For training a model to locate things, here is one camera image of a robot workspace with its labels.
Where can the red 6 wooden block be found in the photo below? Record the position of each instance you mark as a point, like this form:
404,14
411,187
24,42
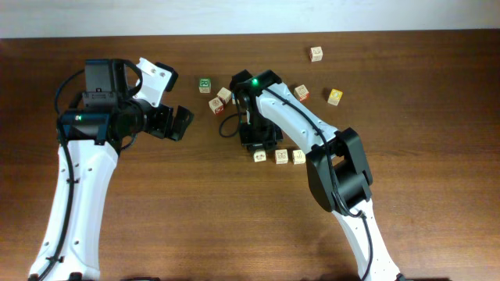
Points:
224,95

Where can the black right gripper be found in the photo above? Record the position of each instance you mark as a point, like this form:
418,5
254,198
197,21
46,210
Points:
266,144

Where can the red O wooden block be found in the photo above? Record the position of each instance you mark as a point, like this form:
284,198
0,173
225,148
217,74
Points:
301,93

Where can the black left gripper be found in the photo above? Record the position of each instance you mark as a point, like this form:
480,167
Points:
160,125

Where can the yellow wooden block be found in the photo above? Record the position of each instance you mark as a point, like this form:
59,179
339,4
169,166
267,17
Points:
334,97

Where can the plain J wooden block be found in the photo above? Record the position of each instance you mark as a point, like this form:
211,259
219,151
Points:
259,155

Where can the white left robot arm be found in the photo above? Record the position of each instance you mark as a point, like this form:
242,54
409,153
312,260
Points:
121,100

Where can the red A wooden block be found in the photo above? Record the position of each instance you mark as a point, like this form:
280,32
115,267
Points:
298,157

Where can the green R wooden block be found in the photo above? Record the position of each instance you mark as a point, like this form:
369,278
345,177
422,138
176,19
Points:
204,85

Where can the butterfly I wooden block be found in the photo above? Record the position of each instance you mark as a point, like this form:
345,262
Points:
281,156

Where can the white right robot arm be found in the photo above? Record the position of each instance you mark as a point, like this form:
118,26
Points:
338,172

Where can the far red wooden block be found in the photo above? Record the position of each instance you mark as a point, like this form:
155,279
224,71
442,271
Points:
316,54

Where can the red number shell block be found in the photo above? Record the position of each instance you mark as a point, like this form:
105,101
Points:
216,106

